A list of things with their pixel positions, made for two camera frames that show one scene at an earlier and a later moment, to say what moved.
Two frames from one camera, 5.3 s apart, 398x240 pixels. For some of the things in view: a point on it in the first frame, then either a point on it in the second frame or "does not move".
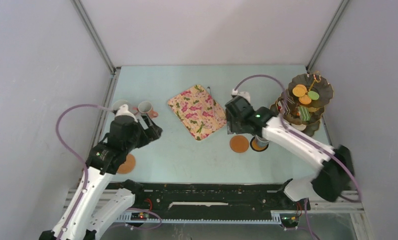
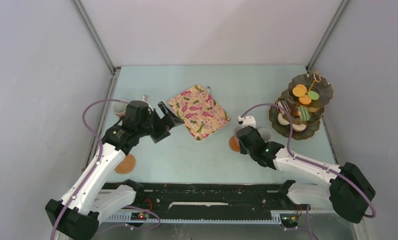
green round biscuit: (313, 95) does not move
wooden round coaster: (128, 165) does not move
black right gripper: (231, 127) -> (242, 151)
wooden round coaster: (239, 144) does not move
